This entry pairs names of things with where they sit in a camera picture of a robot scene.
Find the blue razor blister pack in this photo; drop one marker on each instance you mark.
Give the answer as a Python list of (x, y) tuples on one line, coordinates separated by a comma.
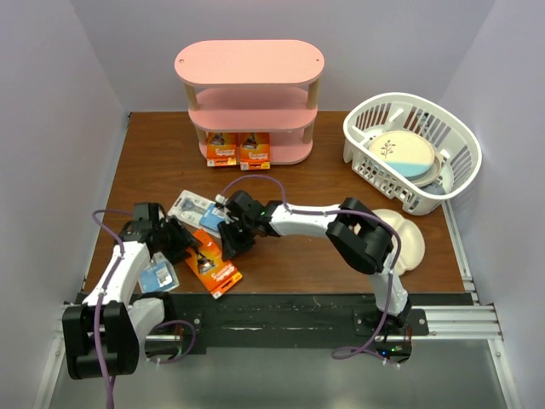
[(158, 275), (198, 212)]

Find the cream and blue floral plate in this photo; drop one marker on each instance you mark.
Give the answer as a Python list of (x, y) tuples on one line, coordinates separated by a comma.
[(405, 152)]

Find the orange razor box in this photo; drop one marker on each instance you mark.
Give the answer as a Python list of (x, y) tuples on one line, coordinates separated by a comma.
[(254, 151), (222, 149), (216, 275)]

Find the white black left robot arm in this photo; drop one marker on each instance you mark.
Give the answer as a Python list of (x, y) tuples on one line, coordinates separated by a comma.
[(104, 333)]

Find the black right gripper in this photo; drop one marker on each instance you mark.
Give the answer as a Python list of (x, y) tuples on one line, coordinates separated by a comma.
[(233, 245)]

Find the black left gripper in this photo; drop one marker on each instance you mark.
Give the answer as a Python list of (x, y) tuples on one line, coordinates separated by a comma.
[(183, 239)]

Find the cream divided plate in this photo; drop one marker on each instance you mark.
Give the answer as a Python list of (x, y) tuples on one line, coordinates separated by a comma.
[(413, 244)]

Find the white plastic laundry basket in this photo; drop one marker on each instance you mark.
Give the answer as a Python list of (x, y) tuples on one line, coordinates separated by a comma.
[(458, 155)]

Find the aluminium frame rail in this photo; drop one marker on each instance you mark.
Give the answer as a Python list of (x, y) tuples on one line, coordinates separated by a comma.
[(451, 324)]

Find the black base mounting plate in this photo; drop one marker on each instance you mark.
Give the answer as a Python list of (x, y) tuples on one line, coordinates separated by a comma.
[(183, 337)]

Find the pink three-tier wooden shelf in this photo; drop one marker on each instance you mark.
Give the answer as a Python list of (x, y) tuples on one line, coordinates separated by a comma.
[(245, 87)]

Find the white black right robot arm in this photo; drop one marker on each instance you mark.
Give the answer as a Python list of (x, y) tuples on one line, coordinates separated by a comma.
[(364, 241)]

